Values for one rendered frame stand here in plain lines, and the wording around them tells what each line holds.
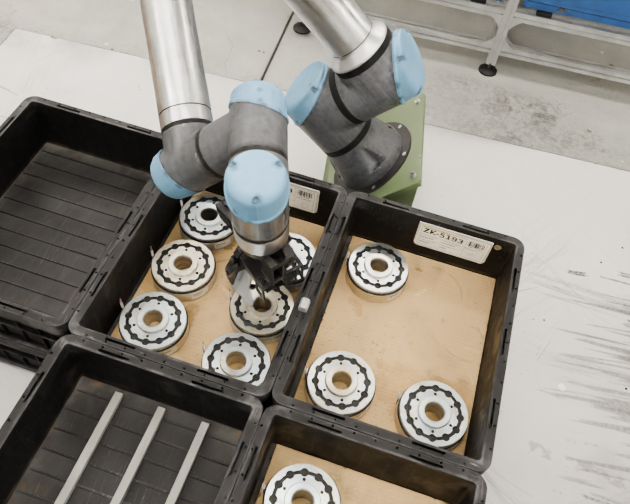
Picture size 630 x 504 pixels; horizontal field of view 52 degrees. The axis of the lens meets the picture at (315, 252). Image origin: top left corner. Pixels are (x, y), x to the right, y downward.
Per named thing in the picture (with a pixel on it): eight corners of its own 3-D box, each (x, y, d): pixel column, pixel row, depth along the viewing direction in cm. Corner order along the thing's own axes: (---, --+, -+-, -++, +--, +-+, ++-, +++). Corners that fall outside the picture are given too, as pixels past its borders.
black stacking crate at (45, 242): (46, 142, 125) (30, 96, 116) (188, 185, 121) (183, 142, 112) (-90, 308, 102) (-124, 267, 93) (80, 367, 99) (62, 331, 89)
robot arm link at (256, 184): (289, 140, 76) (290, 205, 72) (290, 186, 86) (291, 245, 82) (222, 141, 75) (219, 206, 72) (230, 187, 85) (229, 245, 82)
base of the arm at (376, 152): (352, 140, 141) (324, 111, 135) (410, 122, 130) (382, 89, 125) (334, 196, 134) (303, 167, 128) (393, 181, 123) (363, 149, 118)
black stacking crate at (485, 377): (342, 232, 118) (350, 191, 109) (501, 281, 115) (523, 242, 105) (267, 431, 95) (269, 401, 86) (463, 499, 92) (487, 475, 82)
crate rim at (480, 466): (348, 197, 110) (350, 188, 108) (521, 248, 107) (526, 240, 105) (267, 407, 87) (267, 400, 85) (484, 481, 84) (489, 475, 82)
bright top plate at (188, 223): (198, 188, 115) (198, 185, 115) (249, 208, 113) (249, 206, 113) (168, 227, 110) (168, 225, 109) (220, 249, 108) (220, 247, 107)
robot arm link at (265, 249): (220, 210, 84) (273, 180, 86) (224, 225, 88) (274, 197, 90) (250, 255, 82) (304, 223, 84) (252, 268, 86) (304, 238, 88)
